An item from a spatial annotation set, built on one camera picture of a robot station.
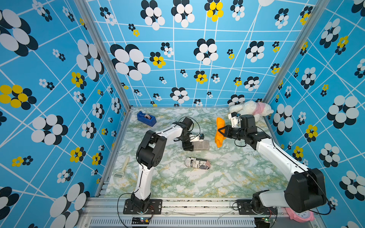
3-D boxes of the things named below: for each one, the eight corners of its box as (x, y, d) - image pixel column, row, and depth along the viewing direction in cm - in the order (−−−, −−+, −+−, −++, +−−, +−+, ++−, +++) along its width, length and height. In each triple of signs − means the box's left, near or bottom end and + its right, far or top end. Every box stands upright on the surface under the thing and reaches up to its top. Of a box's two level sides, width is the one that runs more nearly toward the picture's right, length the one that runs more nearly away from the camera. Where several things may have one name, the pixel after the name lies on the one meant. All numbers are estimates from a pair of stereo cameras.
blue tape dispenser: (137, 121, 114) (135, 115, 108) (142, 116, 117) (139, 110, 111) (152, 127, 109) (150, 121, 104) (156, 122, 113) (155, 116, 107)
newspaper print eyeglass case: (184, 166, 90) (184, 164, 87) (186, 158, 93) (186, 155, 90) (209, 171, 88) (210, 169, 85) (210, 163, 91) (211, 160, 88)
